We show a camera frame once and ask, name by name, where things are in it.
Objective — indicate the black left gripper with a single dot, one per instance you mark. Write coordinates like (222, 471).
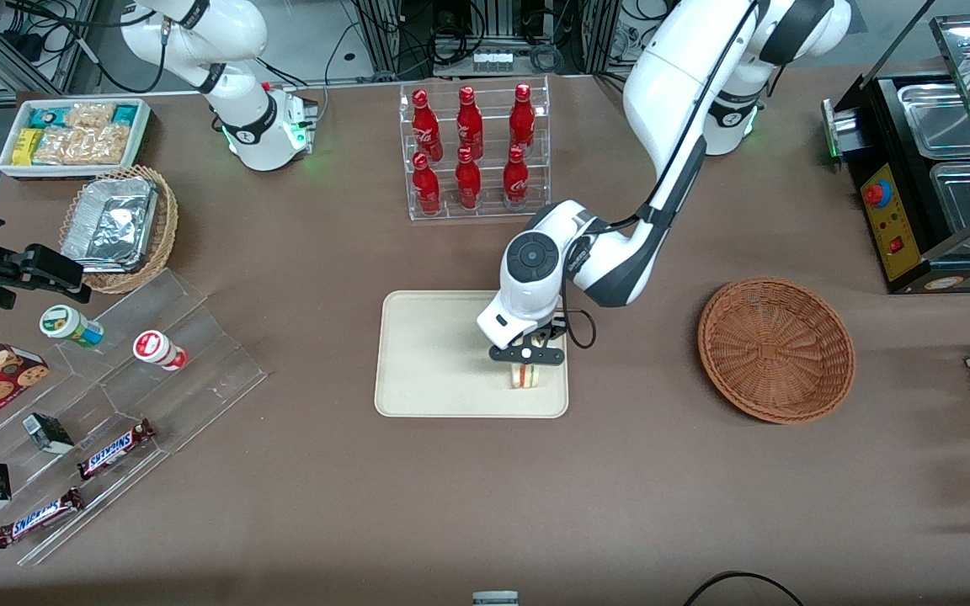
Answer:
(557, 329)

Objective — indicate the triangular sandwich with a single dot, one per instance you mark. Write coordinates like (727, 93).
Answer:
(527, 379)

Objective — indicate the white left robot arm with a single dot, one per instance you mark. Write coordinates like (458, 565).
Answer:
(670, 84)

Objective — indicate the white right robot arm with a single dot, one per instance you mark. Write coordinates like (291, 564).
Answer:
(241, 34)

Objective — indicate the aluminium foil tray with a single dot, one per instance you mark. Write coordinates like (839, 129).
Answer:
(110, 223)

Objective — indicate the cream rectangular serving tray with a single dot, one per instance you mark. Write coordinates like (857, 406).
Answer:
(434, 353)

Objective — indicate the tan wicker basket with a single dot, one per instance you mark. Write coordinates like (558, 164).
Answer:
(167, 227)

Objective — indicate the round brown wicker basket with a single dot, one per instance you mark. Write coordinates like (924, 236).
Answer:
(775, 349)

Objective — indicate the green lid yoghurt cup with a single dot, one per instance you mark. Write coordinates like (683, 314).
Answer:
(68, 325)

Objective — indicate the red lid yoghurt cup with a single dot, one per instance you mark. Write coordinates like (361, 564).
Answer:
(157, 348)

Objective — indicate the white plastic snack bin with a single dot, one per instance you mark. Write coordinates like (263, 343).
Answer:
(7, 164)

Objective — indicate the large clear cracker bag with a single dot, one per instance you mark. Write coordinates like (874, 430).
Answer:
(81, 146)

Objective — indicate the yellow snack packet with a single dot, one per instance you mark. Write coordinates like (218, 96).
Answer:
(26, 146)

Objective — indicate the clear acrylic bottle rack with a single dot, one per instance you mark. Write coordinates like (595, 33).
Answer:
(493, 210)

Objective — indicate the small black white carton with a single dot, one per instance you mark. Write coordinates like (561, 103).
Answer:
(47, 432)

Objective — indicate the teal snack packet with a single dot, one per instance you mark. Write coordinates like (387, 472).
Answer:
(49, 115)
(125, 114)

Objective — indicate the clear acrylic stepped stand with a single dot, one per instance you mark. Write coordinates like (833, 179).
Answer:
(199, 370)

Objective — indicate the small clear cracker bag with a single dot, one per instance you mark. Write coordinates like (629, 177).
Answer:
(89, 114)

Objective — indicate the red cola bottle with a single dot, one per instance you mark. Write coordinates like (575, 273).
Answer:
(516, 178)
(468, 181)
(426, 126)
(426, 187)
(469, 122)
(522, 118)

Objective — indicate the Snickers chocolate bar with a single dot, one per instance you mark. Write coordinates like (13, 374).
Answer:
(114, 449)
(39, 518)

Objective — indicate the grey device at table edge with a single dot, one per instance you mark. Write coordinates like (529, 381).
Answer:
(495, 598)

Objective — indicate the white power strip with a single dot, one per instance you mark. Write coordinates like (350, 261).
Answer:
(492, 61)

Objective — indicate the black food warmer cabinet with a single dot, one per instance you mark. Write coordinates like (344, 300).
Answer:
(898, 252)

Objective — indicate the aluminium profile frame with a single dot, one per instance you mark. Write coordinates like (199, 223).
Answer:
(384, 38)

